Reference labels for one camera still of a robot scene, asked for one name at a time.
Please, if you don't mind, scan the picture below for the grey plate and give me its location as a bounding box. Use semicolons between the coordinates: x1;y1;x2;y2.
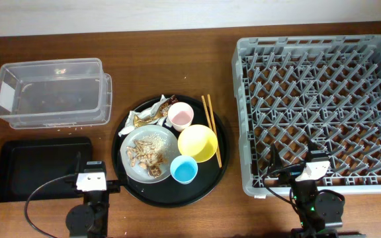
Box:
119;125;180;184

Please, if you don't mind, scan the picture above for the food scraps and rice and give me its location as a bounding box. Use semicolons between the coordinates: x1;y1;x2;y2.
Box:
126;134;167;178

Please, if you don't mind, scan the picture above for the brown gold snack wrapper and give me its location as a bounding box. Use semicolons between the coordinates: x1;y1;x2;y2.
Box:
133;95;178;128

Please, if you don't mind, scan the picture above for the blue cup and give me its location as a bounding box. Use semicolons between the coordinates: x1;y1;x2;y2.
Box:
170;155;198;184

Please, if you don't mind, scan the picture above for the white napkin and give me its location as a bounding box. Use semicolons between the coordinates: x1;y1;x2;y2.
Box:
118;97;173;136

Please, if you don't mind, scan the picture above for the yellow bowl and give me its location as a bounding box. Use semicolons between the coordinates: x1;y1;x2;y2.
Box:
178;124;218;163

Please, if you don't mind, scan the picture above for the pink cup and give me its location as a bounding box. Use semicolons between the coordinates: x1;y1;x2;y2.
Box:
167;102;194;132

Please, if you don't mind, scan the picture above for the wooden chopstick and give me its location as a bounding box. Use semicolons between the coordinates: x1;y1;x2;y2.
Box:
207;94;222;168
200;95;222;169

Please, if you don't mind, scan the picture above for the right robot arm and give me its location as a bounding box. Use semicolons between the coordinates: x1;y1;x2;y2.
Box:
264;141;366;238

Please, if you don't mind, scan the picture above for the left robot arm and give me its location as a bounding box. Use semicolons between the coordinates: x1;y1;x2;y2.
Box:
24;152;129;238

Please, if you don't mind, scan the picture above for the clear plastic waste bin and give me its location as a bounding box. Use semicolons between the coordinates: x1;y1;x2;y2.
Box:
0;58;112;130

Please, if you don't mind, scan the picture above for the grey dishwasher rack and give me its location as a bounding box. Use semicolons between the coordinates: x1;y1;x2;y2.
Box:
232;34;381;198

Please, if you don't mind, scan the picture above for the round black serving tray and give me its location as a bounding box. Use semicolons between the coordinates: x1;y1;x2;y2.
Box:
112;115;230;208

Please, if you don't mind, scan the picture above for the black rectangular tray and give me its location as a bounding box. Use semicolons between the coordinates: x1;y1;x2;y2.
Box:
0;137;93;203

